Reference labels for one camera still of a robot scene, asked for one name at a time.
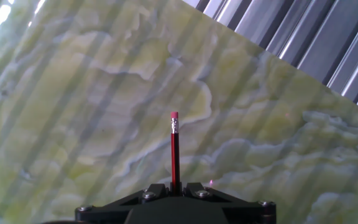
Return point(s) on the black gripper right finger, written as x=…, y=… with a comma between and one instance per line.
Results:
x=247, y=210

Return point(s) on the green marble pattern mat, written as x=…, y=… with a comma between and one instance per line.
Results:
x=104, y=109

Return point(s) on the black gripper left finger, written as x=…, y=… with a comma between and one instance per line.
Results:
x=110, y=210

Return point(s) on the red black pencil with eraser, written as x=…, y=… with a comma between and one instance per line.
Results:
x=175, y=155

